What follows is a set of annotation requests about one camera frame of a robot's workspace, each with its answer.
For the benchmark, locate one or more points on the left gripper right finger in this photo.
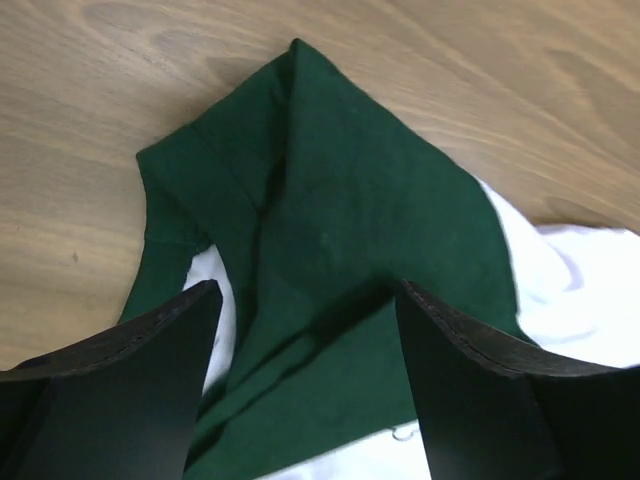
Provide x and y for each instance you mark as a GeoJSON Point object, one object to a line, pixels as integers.
{"type": "Point", "coordinates": [491, 406]}

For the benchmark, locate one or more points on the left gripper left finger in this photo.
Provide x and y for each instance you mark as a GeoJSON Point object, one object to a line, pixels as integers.
{"type": "Point", "coordinates": [121, 404]}

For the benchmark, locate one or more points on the white and green t-shirt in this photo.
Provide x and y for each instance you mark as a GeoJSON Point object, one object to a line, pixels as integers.
{"type": "Point", "coordinates": [310, 204]}

